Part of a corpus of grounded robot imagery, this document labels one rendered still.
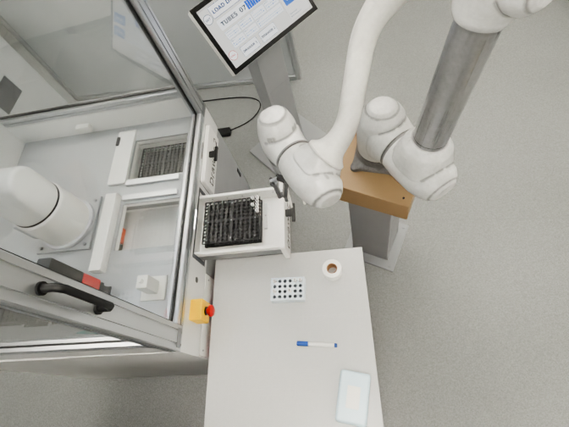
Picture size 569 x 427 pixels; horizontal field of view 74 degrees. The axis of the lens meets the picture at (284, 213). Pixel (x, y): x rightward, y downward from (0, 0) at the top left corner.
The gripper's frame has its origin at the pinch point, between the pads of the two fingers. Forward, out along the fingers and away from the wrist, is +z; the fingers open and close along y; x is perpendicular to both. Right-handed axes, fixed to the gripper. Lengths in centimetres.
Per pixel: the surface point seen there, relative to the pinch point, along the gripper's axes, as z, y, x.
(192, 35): 53, 49, -182
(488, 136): 96, -123, -69
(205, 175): 9.4, 34.0, -25.6
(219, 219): 14.5, 31.3, -7.1
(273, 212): 17.2, 10.5, -6.6
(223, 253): 13.6, 30.7, 7.8
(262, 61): 18, 2, -93
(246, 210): 11.2, 19.6, -6.4
